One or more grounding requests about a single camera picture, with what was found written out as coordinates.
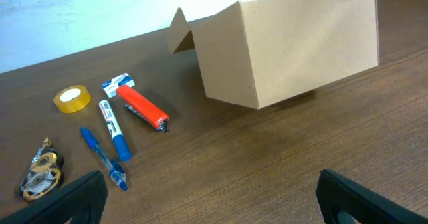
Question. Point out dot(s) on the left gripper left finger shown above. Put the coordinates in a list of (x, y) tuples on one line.
[(81, 201)]

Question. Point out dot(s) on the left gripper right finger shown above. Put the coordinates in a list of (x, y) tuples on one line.
[(342, 200)]

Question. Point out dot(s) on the orange red stapler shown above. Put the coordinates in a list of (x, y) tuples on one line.
[(144, 108)]

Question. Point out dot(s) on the white blue staples box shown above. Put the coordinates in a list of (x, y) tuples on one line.
[(110, 87)]

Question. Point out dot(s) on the brown cardboard box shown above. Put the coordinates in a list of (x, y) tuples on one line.
[(258, 53)]

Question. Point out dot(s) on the blue ballpoint pen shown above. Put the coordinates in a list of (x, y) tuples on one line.
[(115, 171)]

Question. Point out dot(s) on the black yellow correction tape dispenser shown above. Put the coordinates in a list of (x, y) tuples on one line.
[(45, 174)]

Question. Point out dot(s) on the white blue marker pen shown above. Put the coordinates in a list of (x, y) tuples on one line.
[(118, 139)]

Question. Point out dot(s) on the yellow clear tape roll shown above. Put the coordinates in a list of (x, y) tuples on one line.
[(72, 99)]

